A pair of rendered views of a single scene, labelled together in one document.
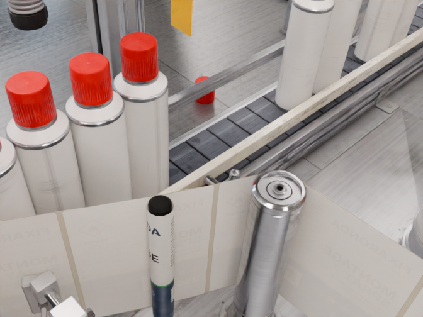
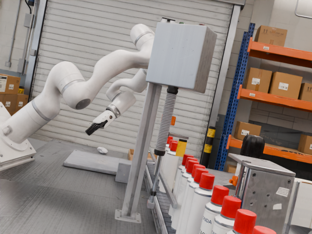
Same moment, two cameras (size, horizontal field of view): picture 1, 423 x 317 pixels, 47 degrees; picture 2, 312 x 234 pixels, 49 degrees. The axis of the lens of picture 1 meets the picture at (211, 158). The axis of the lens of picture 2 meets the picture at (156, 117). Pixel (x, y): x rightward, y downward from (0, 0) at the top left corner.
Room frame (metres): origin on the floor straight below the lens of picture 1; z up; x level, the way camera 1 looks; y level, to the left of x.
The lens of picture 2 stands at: (-0.24, 0.98, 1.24)
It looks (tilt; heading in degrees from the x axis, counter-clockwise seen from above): 3 degrees down; 311
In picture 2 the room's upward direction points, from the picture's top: 12 degrees clockwise
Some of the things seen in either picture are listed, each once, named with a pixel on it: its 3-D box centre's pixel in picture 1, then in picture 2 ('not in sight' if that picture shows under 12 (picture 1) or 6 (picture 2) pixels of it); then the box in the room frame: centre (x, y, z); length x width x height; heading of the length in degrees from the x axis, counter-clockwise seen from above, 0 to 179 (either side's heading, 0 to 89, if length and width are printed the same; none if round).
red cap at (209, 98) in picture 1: (204, 89); not in sight; (0.64, 0.02, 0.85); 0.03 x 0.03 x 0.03
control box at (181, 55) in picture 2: not in sight; (181, 58); (0.44, 0.13, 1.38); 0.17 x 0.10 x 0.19; 12
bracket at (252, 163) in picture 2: not in sight; (259, 163); (0.08, 0.21, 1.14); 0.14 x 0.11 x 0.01; 137
